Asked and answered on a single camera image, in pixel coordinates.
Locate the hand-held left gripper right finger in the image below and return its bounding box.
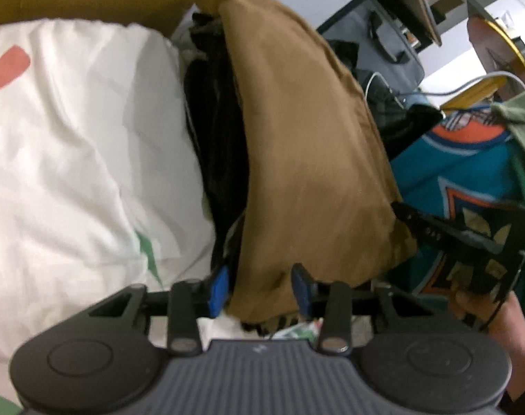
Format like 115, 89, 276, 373
290, 263, 436, 355

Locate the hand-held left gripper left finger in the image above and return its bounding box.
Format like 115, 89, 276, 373
86, 266, 231, 355

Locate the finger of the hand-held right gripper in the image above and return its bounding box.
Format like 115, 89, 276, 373
391, 201, 466, 253

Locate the brown printed t-shirt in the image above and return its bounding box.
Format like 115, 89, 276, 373
195, 0, 419, 325

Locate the person's right forearm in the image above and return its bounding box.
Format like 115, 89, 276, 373
500, 324, 525, 402

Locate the folded black clothes stack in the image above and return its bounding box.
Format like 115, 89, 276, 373
182, 11, 252, 288

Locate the person's right hand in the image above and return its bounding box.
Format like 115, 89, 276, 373
448, 287, 520, 355

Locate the teal patterned blanket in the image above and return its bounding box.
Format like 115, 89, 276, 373
390, 110, 525, 299

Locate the black jacket heap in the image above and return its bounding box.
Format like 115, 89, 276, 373
327, 40, 444, 163

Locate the green garment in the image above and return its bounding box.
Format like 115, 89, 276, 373
490, 90, 525, 174

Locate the dark grey bag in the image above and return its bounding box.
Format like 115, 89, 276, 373
320, 0, 425, 96

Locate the round table with yellow rim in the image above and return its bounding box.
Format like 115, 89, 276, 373
439, 0, 525, 111

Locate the white bear print blanket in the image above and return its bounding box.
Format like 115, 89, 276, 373
0, 19, 217, 364

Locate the wooden table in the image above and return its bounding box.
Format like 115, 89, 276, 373
316, 0, 443, 50

